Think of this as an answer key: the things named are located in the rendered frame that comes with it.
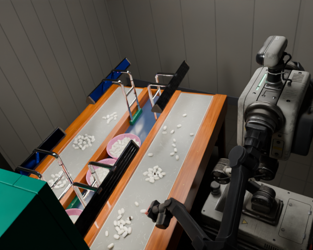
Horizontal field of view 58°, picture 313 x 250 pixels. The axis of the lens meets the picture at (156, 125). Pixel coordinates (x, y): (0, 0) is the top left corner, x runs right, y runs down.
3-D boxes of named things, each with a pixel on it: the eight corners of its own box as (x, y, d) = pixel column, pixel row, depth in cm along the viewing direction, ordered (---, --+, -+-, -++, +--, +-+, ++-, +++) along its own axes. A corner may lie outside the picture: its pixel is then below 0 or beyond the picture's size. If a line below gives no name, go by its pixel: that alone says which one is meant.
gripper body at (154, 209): (145, 216, 147) (154, 213, 141) (153, 200, 154) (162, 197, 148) (154, 223, 148) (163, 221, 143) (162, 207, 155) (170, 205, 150)
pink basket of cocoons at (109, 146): (148, 145, 226) (146, 136, 220) (133, 169, 208) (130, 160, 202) (119, 139, 236) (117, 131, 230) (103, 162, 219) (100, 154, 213)
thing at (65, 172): (83, 196, 197) (59, 151, 168) (66, 220, 183) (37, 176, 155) (62, 189, 204) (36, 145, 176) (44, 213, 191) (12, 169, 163)
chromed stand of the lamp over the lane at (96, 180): (134, 211, 181) (116, 163, 153) (119, 239, 167) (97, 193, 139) (109, 203, 188) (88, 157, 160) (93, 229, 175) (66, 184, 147)
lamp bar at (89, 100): (131, 64, 257) (129, 57, 253) (94, 104, 216) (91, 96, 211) (123, 64, 261) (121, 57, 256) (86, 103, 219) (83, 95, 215)
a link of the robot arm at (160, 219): (185, 206, 140) (171, 198, 137) (180, 228, 133) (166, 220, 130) (170, 210, 148) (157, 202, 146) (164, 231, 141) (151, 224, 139)
